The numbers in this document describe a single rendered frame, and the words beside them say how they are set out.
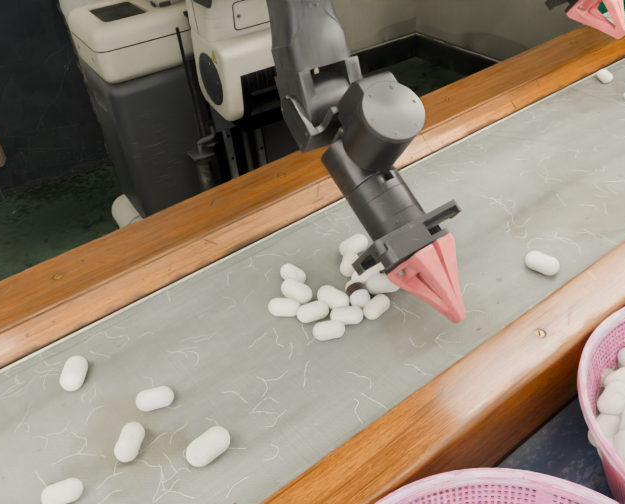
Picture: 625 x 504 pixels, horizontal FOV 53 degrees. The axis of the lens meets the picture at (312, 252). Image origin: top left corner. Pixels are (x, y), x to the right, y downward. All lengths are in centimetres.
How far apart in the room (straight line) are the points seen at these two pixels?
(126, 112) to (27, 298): 82
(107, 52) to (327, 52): 88
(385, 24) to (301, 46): 266
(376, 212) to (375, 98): 11
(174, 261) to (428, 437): 36
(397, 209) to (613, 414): 25
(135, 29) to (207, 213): 74
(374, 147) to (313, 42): 13
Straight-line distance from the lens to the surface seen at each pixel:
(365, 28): 319
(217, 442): 53
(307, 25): 61
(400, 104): 55
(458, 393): 53
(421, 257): 57
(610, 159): 92
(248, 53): 122
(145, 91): 149
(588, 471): 62
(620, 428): 57
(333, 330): 60
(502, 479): 49
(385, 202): 58
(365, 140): 54
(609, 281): 66
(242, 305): 66
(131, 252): 74
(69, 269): 75
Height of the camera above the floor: 117
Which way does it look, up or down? 37 degrees down
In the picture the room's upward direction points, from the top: 7 degrees counter-clockwise
